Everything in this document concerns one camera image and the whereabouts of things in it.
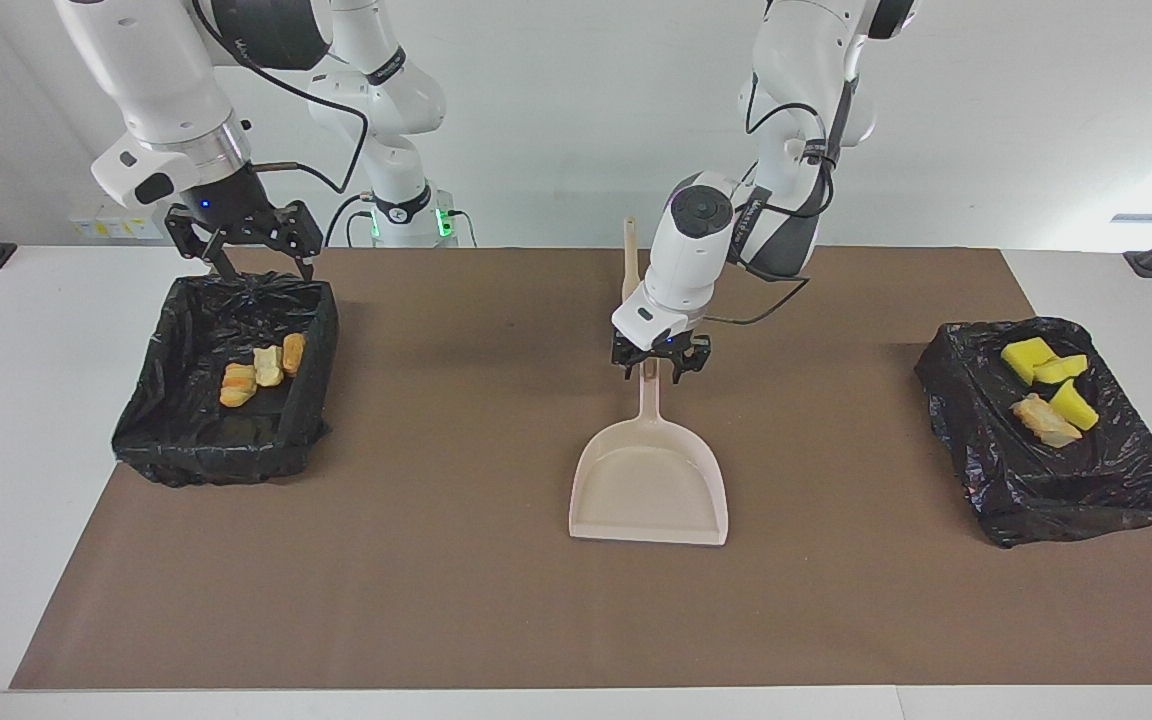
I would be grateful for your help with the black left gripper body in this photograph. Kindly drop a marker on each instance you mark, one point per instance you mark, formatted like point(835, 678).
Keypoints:
point(661, 350)

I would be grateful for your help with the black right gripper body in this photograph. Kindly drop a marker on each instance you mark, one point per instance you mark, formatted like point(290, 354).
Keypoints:
point(236, 215)

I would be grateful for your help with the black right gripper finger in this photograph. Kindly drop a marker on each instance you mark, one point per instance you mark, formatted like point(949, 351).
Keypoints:
point(305, 262)
point(223, 262)

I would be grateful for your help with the brown waffle sponge piece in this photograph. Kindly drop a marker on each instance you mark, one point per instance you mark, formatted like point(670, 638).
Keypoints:
point(293, 354)

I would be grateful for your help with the beige hand brush black bristles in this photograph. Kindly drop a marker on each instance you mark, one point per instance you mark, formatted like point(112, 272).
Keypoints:
point(630, 260)

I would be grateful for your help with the pale cream sponge piece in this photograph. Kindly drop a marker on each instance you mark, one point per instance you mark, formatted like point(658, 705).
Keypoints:
point(268, 366)

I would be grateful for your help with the beige plastic dustpan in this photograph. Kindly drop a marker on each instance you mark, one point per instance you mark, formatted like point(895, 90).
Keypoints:
point(648, 480)

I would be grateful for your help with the orange striped sponge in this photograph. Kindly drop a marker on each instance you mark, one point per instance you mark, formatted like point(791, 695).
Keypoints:
point(238, 386)

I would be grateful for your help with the orange striped bread slices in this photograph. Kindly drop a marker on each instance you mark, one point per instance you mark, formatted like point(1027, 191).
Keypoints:
point(1044, 420)

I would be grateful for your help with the notched green yellow sponge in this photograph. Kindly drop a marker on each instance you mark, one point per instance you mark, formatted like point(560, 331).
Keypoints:
point(1064, 368)

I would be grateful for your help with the small yellow sponge piece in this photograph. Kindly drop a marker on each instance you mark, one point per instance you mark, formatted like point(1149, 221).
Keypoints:
point(1076, 406)

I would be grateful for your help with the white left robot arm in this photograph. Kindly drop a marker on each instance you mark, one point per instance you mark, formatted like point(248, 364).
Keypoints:
point(696, 250)

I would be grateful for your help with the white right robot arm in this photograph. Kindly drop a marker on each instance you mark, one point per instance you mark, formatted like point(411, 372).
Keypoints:
point(156, 90)

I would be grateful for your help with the black bag lined bin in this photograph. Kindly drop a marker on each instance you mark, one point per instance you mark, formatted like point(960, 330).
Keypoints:
point(1066, 480)
point(196, 440)

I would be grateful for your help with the green lit base connector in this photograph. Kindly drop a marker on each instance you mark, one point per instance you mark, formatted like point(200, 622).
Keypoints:
point(444, 222)

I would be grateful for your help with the brown table mat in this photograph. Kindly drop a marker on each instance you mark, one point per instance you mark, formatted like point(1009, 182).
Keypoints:
point(576, 600)

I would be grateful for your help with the white wall socket box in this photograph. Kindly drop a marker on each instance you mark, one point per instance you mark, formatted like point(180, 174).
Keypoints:
point(106, 226)

